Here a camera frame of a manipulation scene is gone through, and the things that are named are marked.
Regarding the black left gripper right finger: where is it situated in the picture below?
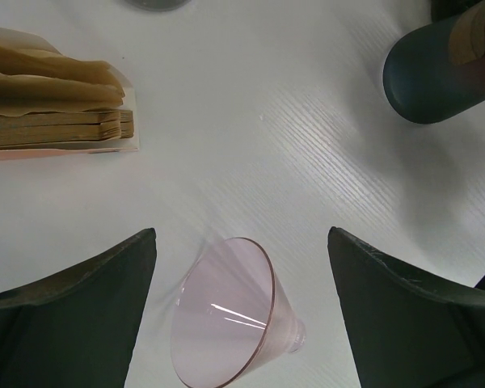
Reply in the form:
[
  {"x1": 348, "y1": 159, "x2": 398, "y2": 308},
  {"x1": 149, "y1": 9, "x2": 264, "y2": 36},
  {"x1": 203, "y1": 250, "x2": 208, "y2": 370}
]
[{"x1": 327, "y1": 227, "x2": 485, "y2": 387}]

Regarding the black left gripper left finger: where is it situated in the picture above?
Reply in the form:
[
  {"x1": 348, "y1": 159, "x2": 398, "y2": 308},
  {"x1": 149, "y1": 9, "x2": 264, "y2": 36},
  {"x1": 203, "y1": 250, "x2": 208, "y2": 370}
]
[{"x1": 0, "y1": 228, "x2": 157, "y2": 387}]

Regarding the pink glass dripper cone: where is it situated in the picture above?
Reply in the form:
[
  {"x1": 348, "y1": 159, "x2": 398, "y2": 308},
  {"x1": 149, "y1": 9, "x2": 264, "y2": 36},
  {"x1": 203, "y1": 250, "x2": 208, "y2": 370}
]
[{"x1": 171, "y1": 237, "x2": 306, "y2": 387}]

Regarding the orange coffee filter box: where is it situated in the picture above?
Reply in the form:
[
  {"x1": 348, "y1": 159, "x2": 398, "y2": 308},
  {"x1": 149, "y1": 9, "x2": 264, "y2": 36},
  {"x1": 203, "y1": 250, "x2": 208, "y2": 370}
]
[{"x1": 0, "y1": 24, "x2": 141, "y2": 162}]

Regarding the brown paper filter stack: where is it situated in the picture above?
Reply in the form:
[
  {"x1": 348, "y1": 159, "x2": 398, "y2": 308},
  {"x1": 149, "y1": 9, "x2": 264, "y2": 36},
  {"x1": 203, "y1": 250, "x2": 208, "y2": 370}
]
[{"x1": 0, "y1": 44, "x2": 135, "y2": 149}]

